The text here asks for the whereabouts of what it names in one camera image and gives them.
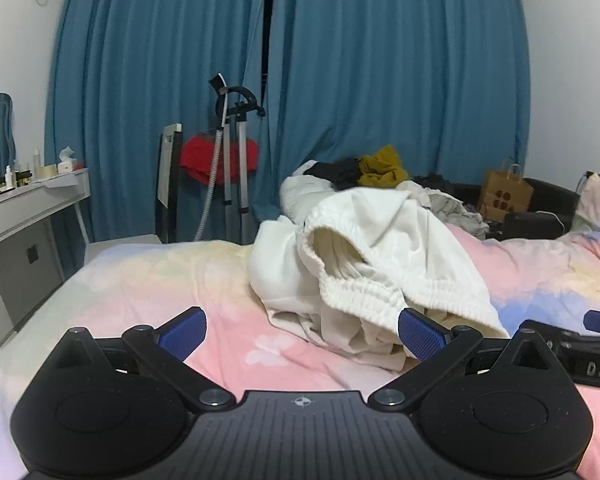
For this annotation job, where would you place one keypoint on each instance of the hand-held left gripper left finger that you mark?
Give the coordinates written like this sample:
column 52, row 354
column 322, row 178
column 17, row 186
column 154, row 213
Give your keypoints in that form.
column 182, row 334

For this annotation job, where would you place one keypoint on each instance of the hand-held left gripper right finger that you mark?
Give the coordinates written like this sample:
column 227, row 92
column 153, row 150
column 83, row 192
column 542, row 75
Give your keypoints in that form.
column 420, row 336

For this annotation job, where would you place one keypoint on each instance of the white hoodie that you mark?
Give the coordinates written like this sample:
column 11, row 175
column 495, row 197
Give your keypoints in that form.
column 380, row 240

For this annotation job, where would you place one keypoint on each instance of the pastel bed blanket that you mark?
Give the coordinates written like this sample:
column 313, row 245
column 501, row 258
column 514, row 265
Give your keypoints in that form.
column 180, row 280

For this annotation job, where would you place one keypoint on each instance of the grey jacket with purple patch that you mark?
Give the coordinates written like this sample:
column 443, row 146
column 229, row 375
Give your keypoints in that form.
column 455, row 212

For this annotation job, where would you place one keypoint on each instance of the black box on bed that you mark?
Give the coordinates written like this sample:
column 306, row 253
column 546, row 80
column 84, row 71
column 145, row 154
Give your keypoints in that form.
column 545, row 197

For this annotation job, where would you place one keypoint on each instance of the black and white folding chair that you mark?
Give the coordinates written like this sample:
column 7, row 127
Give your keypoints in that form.
column 167, row 180

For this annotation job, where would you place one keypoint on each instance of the brown paper bag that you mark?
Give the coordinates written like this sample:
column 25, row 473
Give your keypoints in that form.
column 505, row 195

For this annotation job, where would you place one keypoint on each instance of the mustard yellow cloth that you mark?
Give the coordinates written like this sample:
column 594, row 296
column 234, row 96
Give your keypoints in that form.
column 382, row 167

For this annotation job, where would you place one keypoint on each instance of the red cloth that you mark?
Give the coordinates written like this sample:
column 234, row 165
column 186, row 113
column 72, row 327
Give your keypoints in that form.
column 200, row 157

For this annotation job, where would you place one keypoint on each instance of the garment steamer stand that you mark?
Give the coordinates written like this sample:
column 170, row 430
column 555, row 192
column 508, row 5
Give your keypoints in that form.
column 227, row 160

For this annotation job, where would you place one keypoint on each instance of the black cloth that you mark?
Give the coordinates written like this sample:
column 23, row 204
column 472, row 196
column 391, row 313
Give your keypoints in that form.
column 337, row 172

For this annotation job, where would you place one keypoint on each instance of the white dressing table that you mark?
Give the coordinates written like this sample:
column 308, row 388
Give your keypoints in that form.
column 15, row 240

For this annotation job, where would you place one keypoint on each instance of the white tissue box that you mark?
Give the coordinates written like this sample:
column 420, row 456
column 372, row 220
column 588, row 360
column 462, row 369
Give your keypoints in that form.
column 67, row 162

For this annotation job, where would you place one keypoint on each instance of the dark cosmetics box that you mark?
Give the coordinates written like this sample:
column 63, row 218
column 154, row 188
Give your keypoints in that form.
column 24, row 177

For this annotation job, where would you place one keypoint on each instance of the small white bottle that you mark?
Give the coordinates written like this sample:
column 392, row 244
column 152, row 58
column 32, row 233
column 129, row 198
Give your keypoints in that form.
column 9, row 177

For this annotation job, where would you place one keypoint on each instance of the blue curtain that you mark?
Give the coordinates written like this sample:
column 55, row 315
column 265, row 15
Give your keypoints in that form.
column 140, row 60
column 390, row 60

